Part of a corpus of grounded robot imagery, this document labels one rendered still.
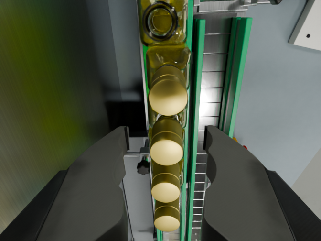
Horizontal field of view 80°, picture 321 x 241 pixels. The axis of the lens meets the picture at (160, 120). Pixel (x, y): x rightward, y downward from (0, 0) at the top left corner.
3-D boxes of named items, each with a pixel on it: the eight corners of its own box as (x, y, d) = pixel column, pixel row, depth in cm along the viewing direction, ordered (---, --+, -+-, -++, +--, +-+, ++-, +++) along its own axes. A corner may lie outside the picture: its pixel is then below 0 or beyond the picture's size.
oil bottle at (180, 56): (155, 34, 40) (142, 52, 21) (182, 33, 40) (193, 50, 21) (156, 62, 43) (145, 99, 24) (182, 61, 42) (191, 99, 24)
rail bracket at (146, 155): (128, 129, 52) (116, 163, 40) (153, 129, 52) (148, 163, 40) (130, 142, 54) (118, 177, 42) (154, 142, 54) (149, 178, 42)
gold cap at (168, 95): (150, 66, 20) (145, 78, 16) (186, 65, 19) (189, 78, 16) (152, 98, 21) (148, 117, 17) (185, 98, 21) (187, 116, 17)
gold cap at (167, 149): (151, 117, 22) (147, 138, 19) (182, 117, 22) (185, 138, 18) (153, 142, 24) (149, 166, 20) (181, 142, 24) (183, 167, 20)
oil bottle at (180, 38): (151, 1, 37) (131, -11, 19) (180, 0, 37) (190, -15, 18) (153, 33, 40) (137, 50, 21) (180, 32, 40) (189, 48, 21)
